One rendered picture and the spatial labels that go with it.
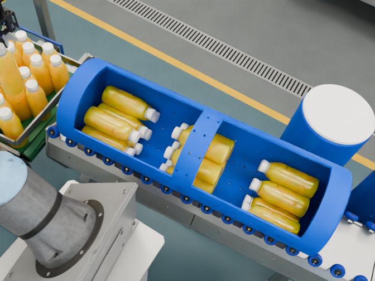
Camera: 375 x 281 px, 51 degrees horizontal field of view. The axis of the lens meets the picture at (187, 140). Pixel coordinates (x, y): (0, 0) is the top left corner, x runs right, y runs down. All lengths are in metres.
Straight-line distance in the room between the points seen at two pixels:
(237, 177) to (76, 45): 2.01
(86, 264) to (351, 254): 0.93
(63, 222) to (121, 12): 2.66
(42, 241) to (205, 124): 0.55
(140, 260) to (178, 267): 1.20
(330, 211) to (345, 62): 2.38
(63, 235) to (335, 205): 0.70
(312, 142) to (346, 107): 0.19
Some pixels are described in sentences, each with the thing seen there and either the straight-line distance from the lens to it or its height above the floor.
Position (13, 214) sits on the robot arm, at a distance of 0.80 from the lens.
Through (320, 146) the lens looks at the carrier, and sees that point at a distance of 1.53.
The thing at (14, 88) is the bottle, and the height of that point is 1.16.
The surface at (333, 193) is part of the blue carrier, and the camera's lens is 1.14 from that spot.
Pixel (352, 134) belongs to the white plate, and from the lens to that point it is 1.54.
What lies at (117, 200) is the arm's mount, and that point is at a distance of 0.85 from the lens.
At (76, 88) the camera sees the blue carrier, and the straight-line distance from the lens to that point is 1.22.
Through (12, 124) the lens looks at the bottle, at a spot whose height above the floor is 1.04.
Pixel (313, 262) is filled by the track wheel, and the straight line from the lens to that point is 1.35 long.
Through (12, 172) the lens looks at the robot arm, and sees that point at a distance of 0.78.
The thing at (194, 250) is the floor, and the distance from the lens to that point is 2.26.
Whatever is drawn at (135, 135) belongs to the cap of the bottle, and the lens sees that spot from 1.24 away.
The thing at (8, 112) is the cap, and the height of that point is 1.08.
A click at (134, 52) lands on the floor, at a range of 3.02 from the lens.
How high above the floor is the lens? 2.16
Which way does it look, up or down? 57 degrees down
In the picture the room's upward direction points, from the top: 11 degrees clockwise
